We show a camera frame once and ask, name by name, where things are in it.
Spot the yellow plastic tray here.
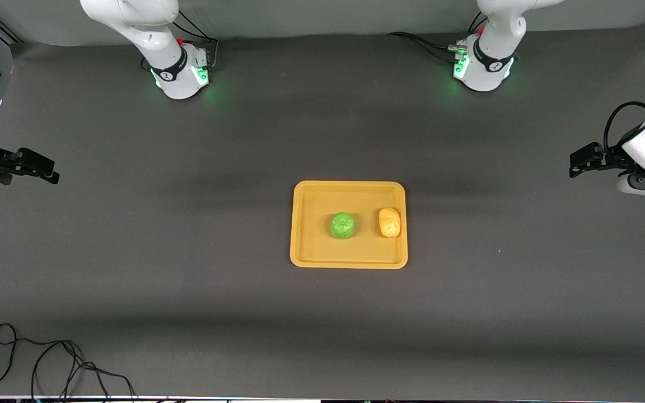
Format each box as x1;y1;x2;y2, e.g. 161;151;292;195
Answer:
289;180;409;270

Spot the black right arm base cable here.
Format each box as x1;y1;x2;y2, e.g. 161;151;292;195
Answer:
169;10;220;71

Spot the yellow toy potato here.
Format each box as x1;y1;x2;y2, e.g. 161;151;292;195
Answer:
377;207;402;239

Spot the green toy apple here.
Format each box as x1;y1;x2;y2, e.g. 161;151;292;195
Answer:
330;212;357;241

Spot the black left arm base cable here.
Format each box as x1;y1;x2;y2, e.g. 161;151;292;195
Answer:
387;11;489;63

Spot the aluminium frame rail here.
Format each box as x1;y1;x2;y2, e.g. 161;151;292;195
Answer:
0;20;24;46

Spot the black arm base cable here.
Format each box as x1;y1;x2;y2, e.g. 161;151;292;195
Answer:
169;10;220;71
387;11;489;63

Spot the dark grey table mat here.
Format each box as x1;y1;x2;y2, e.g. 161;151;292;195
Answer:
0;20;645;399

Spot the thin black loose cable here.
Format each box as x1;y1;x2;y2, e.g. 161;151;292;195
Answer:
0;323;138;401

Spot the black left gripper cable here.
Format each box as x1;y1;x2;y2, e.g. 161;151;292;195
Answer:
604;101;645;153

